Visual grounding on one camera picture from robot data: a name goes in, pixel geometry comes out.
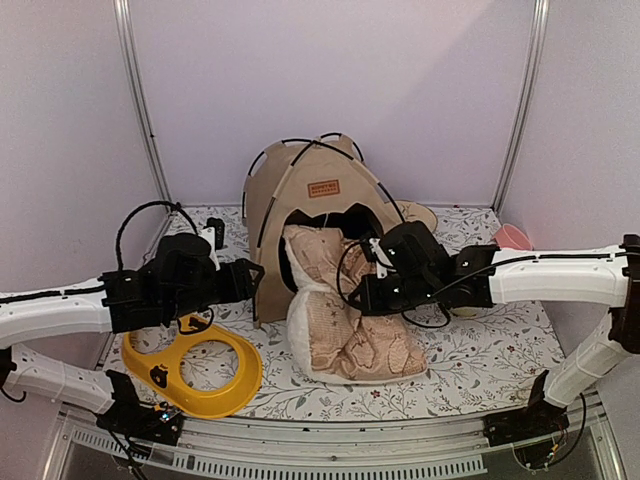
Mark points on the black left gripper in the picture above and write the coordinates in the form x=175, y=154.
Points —
x=239, y=286

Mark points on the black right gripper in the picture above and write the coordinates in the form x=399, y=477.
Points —
x=371, y=305

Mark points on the white fluffy cushion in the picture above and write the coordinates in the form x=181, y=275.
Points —
x=330, y=341

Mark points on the beige fabric pet tent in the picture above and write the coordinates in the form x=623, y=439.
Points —
x=320, y=200

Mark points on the black tent pole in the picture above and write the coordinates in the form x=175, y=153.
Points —
x=300, y=185
x=295, y=147

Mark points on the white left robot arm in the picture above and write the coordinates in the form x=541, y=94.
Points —
x=184, y=277

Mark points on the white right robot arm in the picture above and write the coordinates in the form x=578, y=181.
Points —
x=415, y=269

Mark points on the cream ceramic pet bowl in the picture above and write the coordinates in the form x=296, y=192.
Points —
x=466, y=312

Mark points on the floral patterned table mat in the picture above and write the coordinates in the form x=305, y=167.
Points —
x=474, y=364

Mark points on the yellow double bowl holder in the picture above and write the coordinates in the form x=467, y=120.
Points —
x=206, y=371

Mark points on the pink plastic bowl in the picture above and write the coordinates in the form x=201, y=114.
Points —
x=510, y=236

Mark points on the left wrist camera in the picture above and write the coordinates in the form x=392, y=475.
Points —
x=213, y=233

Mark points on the aluminium front rail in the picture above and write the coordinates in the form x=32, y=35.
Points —
x=447, y=447

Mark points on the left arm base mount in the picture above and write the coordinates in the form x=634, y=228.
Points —
x=130, y=417

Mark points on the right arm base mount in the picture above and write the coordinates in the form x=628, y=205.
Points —
x=538, y=417

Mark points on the left aluminium frame post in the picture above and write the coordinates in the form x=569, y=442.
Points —
x=124, y=26

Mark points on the aluminium frame post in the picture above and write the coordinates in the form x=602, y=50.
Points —
x=124, y=26
x=531, y=70

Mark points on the right aluminium frame post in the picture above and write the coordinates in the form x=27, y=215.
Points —
x=531, y=70

